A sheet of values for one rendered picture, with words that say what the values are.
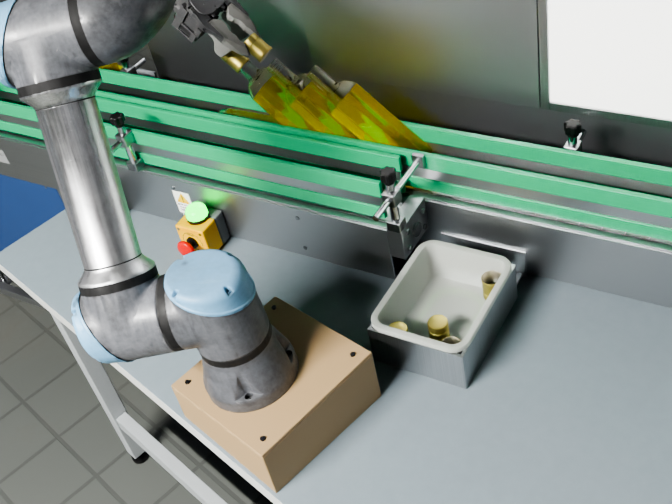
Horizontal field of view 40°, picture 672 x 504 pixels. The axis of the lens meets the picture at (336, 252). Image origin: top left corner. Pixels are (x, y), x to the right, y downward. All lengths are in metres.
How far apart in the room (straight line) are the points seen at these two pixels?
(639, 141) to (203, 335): 0.82
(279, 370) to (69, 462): 1.31
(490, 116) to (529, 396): 0.55
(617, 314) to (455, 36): 0.55
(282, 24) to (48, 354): 1.46
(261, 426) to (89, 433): 1.32
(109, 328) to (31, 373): 1.57
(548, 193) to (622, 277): 0.19
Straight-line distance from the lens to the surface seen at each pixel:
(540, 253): 1.61
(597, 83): 1.59
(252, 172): 1.72
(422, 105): 1.80
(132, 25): 1.28
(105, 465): 2.57
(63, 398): 2.78
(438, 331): 1.50
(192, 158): 1.80
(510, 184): 1.56
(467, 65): 1.66
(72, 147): 1.32
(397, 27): 1.69
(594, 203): 1.53
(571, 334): 1.56
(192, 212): 1.79
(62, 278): 1.93
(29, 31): 1.30
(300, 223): 1.70
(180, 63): 2.12
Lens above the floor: 1.92
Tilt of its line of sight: 41 degrees down
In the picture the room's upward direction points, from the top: 13 degrees counter-clockwise
